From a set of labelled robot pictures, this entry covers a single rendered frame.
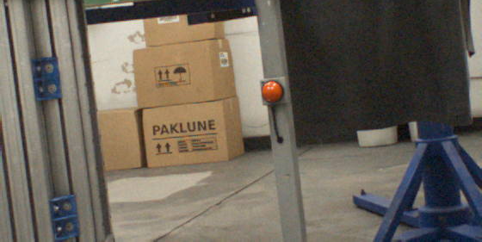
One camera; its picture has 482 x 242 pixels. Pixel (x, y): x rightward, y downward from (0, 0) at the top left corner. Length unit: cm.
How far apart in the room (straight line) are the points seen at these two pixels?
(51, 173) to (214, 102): 455
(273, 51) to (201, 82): 475
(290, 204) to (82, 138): 48
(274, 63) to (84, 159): 48
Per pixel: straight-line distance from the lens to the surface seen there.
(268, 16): 182
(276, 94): 178
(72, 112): 204
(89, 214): 206
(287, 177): 184
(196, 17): 420
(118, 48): 731
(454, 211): 339
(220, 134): 657
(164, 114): 668
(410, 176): 330
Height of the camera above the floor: 73
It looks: 3 degrees down
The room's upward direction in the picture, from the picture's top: 7 degrees counter-clockwise
